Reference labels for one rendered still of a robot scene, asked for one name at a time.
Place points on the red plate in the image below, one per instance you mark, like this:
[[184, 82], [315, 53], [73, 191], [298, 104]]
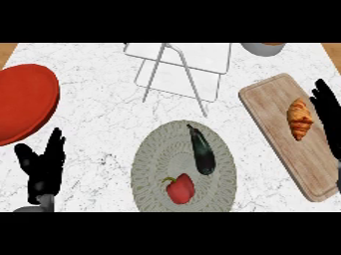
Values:
[[17, 104]]

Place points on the dark purple eggplant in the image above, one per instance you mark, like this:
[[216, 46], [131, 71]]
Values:
[[202, 151]]

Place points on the golden croissant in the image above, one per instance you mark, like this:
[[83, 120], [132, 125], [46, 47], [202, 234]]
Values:
[[301, 119]]

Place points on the wooden cutting board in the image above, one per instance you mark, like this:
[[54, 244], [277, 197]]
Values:
[[289, 132]]

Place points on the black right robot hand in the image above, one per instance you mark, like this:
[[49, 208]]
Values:
[[338, 126]]

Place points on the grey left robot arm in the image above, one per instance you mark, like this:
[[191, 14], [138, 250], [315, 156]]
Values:
[[40, 204]]

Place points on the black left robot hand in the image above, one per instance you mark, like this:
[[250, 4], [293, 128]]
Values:
[[43, 169]]

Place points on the red bell pepper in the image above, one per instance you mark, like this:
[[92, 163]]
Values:
[[181, 189]]

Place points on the grey round pot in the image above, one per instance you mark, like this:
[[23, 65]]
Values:
[[264, 48]]

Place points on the grey round placemat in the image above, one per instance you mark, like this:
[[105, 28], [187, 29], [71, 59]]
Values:
[[184, 167]]

